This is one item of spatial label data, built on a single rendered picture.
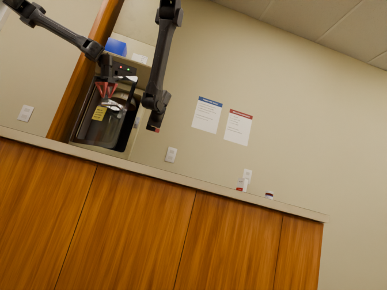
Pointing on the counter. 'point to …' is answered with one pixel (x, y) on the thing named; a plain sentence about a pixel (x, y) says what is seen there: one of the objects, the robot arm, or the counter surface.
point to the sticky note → (99, 113)
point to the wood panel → (83, 74)
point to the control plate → (123, 69)
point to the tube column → (139, 21)
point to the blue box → (116, 47)
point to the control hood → (143, 72)
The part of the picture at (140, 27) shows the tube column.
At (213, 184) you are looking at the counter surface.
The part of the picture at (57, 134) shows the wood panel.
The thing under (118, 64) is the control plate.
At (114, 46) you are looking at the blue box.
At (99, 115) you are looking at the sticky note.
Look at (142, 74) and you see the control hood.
